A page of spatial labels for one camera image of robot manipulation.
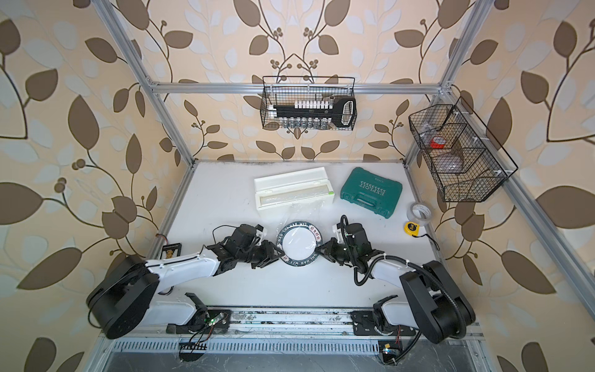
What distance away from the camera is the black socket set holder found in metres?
0.82

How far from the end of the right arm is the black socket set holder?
402mm

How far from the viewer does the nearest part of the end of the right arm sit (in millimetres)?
670

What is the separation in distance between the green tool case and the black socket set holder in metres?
0.30

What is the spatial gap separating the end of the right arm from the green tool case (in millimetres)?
293

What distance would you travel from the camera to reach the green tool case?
101 centimetres
